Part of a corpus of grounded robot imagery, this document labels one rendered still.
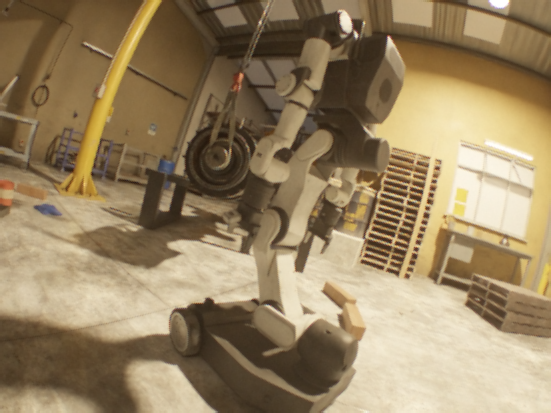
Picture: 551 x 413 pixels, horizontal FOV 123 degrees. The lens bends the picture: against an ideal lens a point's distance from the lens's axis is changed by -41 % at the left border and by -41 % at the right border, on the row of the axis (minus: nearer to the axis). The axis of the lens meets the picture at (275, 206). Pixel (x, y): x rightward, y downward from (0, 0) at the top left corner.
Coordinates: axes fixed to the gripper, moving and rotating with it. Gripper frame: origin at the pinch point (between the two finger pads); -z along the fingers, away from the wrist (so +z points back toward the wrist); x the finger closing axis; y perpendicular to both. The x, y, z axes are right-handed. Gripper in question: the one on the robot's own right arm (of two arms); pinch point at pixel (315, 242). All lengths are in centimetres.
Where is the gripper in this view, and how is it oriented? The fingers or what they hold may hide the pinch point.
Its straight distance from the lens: 117.0
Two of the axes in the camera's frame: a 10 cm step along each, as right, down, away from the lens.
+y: -6.7, -1.7, -7.2
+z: 4.1, -8.9, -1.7
